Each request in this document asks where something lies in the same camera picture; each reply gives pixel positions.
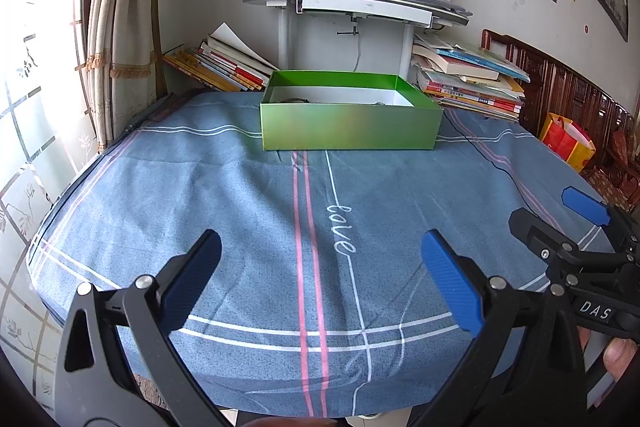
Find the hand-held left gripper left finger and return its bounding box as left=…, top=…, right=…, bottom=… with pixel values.
left=52, top=229, right=223, bottom=427

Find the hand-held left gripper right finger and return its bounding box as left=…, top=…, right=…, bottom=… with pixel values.
left=421, top=229, right=588, bottom=427

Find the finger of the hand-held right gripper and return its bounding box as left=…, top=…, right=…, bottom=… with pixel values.
left=561, top=187, right=640, bottom=258
left=508, top=208, right=626, bottom=293

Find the green cardboard box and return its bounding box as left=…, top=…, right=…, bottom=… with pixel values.
left=260, top=70, right=444, bottom=151

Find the person's right hand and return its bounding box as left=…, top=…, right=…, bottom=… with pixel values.
left=602, top=337, right=640, bottom=381

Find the wooden armchair patterned cushion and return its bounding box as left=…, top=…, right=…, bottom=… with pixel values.
left=585, top=127, right=640, bottom=208

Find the red yellow shopping bag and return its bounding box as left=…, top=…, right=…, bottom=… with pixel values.
left=538, top=112, right=597, bottom=172

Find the blue striped blanket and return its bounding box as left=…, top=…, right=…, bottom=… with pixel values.
left=27, top=89, right=621, bottom=418

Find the carved wooden bench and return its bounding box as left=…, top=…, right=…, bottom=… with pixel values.
left=481, top=28, right=640, bottom=168

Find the flat stack of books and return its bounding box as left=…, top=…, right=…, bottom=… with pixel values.
left=410, top=34, right=531, bottom=122

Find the leaning pile of books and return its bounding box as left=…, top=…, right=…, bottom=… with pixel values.
left=163, top=23, right=281, bottom=92

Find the beige curtain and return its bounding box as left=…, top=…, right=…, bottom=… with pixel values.
left=86, top=0, right=166, bottom=152

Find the frosted glass window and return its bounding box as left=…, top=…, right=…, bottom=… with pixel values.
left=0, top=0, right=108, bottom=408

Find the small white desk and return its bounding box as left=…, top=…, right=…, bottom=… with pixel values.
left=241, top=0, right=471, bottom=78

